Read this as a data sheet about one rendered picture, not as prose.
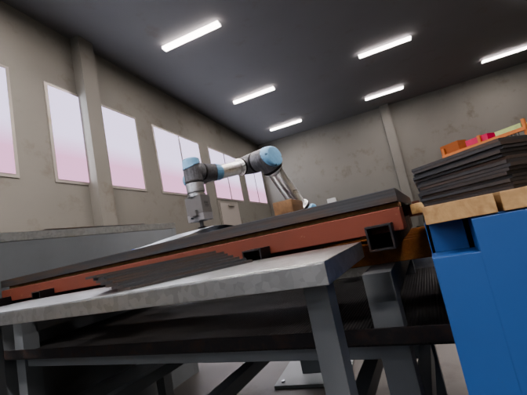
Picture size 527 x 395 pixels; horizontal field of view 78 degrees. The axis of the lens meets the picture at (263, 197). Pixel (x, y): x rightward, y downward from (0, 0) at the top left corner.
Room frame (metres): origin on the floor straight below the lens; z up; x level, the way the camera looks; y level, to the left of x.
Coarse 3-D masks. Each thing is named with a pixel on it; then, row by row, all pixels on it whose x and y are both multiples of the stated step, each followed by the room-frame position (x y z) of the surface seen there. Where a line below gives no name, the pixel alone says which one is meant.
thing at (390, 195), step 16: (384, 192) 0.68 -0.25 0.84; (400, 192) 0.82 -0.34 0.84; (320, 208) 0.74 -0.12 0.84; (336, 208) 0.72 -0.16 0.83; (352, 208) 0.71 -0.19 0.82; (240, 224) 0.83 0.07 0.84; (256, 224) 0.81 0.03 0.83; (272, 224) 0.80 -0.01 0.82; (288, 224) 0.78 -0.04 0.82; (176, 240) 0.93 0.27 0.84; (192, 240) 0.90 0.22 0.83; (208, 240) 0.88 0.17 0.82; (112, 256) 1.05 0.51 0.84; (128, 256) 1.02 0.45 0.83; (144, 256) 1.00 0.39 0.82; (48, 272) 1.20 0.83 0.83; (64, 272) 1.16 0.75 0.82
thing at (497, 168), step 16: (480, 144) 0.39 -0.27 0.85; (496, 144) 0.37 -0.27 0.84; (512, 144) 0.37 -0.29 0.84; (448, 160) 0.43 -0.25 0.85; (464, 160) 0.41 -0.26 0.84; (480, 160) 0.39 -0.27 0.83; (496, 160) 0.38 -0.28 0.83; (512, 160) 0.37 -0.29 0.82; (416, 176) 0.49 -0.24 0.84; (432, 176) 0.47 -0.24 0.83; (448, 176) 0.45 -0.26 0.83; (464, 176) 0.42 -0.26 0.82; (480, 176) 0.40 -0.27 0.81; (496, 176) 0.38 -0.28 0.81; (512, 176) 0.37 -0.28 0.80; (432, 192) 0.48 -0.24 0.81; (448, 192) 0.46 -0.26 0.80; (464, 192) 0.44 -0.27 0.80; (480, 192) 0.41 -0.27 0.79
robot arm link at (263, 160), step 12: (252, 156) 1.69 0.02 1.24; (264, 156) 1.63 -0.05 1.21; (276, 156) 1.66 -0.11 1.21; (252, 168) 1.71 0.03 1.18; (264, 168) 1.67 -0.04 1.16; (276, 168) 1.68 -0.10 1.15; (276, 180) 1.73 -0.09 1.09; (288, 180) 1.75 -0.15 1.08; (288, 192) 1.77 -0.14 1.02; (312, 204) 1.85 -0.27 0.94
